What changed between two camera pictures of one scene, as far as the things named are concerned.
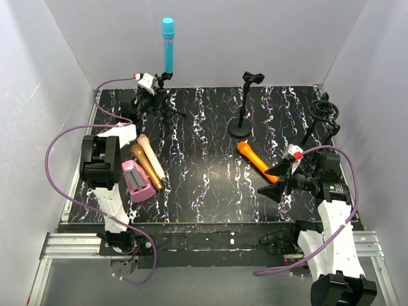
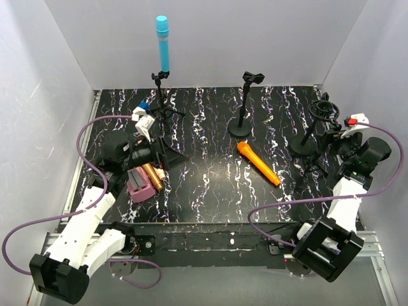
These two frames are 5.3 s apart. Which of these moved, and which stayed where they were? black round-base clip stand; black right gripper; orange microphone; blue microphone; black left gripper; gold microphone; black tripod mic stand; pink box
Moved: black right gripper; black left gripper; blue microphone; black tripod mic stand
Stayed: pink box; black round-base clip stand; orange microphone; gold microphone
